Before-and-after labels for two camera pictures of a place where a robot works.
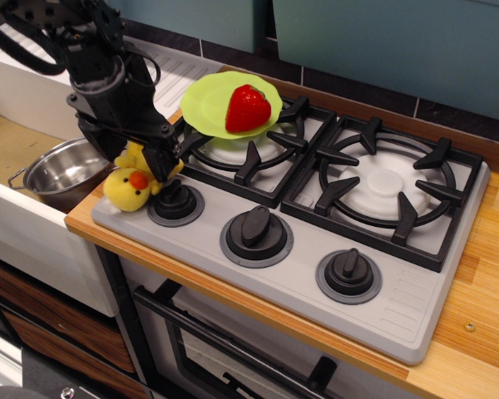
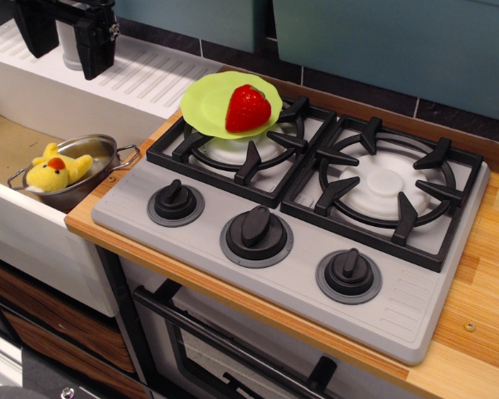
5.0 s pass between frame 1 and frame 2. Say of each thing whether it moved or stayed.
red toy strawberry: stayed
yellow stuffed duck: moved
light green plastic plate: stayed
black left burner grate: stayed
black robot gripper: moved
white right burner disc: stayed
